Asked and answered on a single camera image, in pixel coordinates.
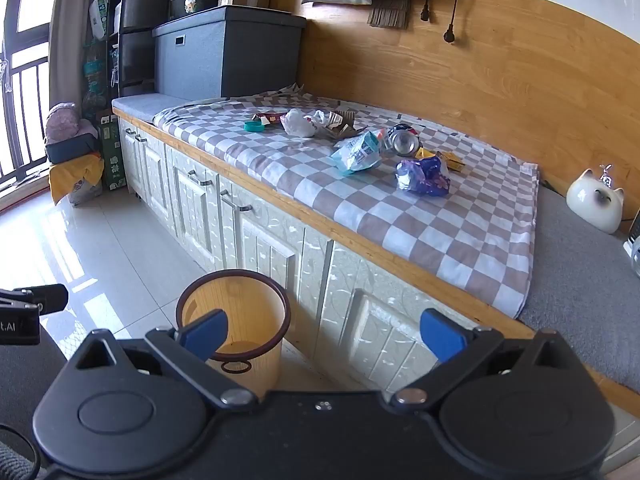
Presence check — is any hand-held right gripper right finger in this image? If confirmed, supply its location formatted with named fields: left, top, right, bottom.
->
left=389, top=309, right=583, bottom=411

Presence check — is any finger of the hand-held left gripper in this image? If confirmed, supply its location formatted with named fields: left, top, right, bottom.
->
left=0, top=284, right=69, bottom=317

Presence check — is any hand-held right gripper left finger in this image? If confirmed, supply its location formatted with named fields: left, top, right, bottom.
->
left=67, top=309, right=258, bottom=409

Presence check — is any wooden trash bin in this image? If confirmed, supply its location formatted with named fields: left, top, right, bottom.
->
left=177, top=269, right=292, bottom=402

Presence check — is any purple snack bag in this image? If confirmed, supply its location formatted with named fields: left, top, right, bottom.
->
left=395, top=155, right=451, bottom=196

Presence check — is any blue crushed soda can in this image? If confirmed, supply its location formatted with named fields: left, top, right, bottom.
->
left=387, top=123, right=421, bottom=155

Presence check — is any blue white snack bag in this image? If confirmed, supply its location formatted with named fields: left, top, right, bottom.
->
left=331, top=129, right=386, bottom=177

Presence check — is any white plastic bag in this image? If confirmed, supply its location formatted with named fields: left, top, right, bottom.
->
left=279, top=108, right=319, bottom=137

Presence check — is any white wrapper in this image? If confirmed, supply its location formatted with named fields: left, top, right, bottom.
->
left=312, top=109, right=344, bottom=129

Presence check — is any yellow cloth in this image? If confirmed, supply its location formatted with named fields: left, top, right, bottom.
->
left=48, top=154, right=104, bottom=206

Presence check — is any checkered blanket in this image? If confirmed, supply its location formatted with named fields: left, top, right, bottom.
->
left=152, top=82, right=541, bottom=320

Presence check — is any dark blue bag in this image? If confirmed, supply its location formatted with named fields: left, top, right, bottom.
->
left=44, top=134, right=101, bottom=164

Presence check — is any green box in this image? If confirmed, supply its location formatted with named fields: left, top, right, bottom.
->
left=97, top=109, right=129, bottom=192

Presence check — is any yellow packet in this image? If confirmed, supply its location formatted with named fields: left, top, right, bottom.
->
left=417, top=147, right=466, bottom=174

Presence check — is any pink plush bundle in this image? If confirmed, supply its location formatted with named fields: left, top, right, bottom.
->
left=45, top=102, right=99, bottom=147

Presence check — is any black window railing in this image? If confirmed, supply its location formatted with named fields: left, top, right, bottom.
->
left=0, top=0, right=51, bottom=203

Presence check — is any white cat figurine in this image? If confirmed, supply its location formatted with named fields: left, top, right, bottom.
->
left=566, top=168, right=626, bottom=235

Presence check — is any white ribbed object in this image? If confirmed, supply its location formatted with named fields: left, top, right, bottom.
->
left=622, top=210, right=640, bottom=277

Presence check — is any green bottle pack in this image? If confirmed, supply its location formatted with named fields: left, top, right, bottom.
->
left=81, top=44, right=109, bottom=117

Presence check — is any crumpled brown cardboard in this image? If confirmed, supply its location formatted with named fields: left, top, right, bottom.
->
left=320, top=109, right=369, bottom=140

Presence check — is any beige curtain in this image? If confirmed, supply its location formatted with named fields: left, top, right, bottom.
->
left=47, top=0, right=90, bottom=126

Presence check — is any grey storage box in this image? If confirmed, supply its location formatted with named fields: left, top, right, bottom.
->
left=152, top=5, right=307, bottom=103

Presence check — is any white bag green print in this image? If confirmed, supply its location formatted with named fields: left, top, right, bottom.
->
left=89, top=0, right=122, bottom=42

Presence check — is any black drawer tower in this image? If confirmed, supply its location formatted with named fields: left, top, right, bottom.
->
left=119, top=0, right=177, bottom=99

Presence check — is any brown fringed tassel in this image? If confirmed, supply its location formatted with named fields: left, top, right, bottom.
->
left=367, top=0, right=414, bottom=29

